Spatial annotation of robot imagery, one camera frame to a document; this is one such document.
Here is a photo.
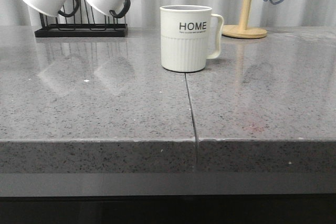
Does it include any wooden mug tree stand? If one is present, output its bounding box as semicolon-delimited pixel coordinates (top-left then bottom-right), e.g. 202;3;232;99
222;0;267;39

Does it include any black wire mug rack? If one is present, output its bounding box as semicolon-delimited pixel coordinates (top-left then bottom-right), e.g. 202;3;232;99
35;0;128;38

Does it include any cream HOME mug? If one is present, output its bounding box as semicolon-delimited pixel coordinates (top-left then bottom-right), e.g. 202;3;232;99
160;5;224;72

